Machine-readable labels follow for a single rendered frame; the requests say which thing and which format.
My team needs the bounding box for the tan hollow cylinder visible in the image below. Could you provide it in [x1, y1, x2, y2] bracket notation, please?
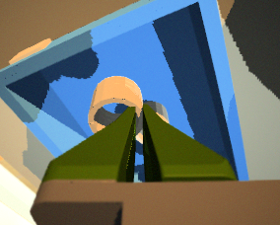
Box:
[88, 76, 143, 136]
[136, 102, 169, 143]

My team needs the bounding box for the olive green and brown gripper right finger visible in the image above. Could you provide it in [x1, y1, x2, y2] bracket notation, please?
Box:
[143, 104, 237, 183]

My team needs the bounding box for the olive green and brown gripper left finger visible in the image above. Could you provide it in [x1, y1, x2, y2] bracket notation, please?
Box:
[40, 107, 136, 184]

